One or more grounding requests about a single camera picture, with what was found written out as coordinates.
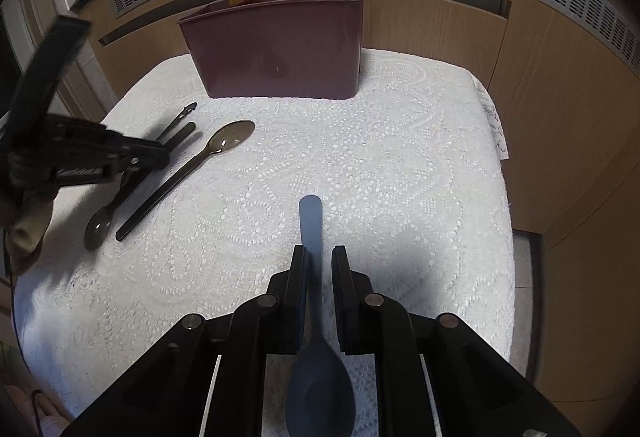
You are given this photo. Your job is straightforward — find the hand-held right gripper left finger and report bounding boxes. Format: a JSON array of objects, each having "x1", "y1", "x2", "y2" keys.
[{"x1": 60, "y1": 244, "x2": 311, "y2": 437}]

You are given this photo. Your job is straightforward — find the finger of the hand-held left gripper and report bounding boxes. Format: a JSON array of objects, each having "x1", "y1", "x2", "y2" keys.
[
  {"x1": 9, "y1": 14, "x2": 93, "y2": 119},
  {"x1": 119, "y1": 136, "x2": 172, "y2": 176}
]

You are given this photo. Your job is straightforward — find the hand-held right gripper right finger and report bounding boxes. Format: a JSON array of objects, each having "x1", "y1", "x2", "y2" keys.
[{"x1": 331, "y1": 244, "x2": 583, "y2": 437}]

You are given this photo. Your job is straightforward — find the small dark spoon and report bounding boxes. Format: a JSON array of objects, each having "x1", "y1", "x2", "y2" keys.
[
  {"x1": 150, "y1": 102, "x2": 199, "y2": 149},
  {"x1": 83, "y1": 122, "x2": 197, "y2": 251}
]

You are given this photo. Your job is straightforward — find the large dark long-handled spoon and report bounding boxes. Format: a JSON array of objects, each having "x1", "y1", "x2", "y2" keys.
[{"x1": 115, "y1": 120, "x2": 256, "y2": 242}]

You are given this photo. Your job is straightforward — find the blue plastic spoon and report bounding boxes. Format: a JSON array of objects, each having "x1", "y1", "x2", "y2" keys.
[{"x1": 285, "y1": 194, "x2": 357, "y2": 437}]

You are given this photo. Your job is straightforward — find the maroon plastic container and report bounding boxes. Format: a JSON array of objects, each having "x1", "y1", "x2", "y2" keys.
[{"x1": 178, "y1": 0, "x2": 368, "y2": 101}]

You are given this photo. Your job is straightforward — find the white lace tablecloth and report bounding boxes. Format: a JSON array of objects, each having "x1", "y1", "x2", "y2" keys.
[{"x1": 12, "y1": 48, "x2": 517, "y2": 437}]

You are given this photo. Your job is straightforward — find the short grey vent grille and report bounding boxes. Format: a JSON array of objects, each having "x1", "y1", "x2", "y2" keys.
[{"x1": 538, "y1": 0, "x2": 640, "y2": 84}]

